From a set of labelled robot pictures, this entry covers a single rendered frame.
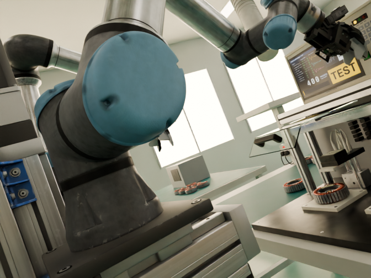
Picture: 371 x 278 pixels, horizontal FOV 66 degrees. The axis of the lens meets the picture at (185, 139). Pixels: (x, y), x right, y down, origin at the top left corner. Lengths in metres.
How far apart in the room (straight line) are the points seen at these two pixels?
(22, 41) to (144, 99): 0.81
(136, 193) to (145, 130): 0.14
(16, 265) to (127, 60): 0.41
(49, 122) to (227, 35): 0.51
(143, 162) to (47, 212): 4.78
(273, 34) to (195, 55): 5.64
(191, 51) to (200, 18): 5.63
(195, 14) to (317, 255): 0.68
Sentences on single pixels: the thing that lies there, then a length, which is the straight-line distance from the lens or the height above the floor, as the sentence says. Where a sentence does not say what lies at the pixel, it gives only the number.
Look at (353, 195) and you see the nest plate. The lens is 1.09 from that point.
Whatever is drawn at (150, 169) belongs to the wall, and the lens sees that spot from 5.41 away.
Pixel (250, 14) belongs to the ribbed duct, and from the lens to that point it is 2.46.
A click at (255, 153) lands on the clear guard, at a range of 1.06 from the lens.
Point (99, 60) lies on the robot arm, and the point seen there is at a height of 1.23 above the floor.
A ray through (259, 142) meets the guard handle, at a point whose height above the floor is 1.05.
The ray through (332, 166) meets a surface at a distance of 1.12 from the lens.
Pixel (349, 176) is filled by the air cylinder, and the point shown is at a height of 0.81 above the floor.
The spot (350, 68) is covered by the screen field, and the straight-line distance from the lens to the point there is 1.07.
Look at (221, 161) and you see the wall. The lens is 5.95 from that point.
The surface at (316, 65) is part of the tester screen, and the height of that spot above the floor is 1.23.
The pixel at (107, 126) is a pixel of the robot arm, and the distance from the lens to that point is 0.32.
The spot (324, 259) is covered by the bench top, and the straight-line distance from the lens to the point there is 0.86.
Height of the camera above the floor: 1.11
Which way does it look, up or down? 2 degrees up
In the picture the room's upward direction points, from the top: 21 degrees counter-clockwise
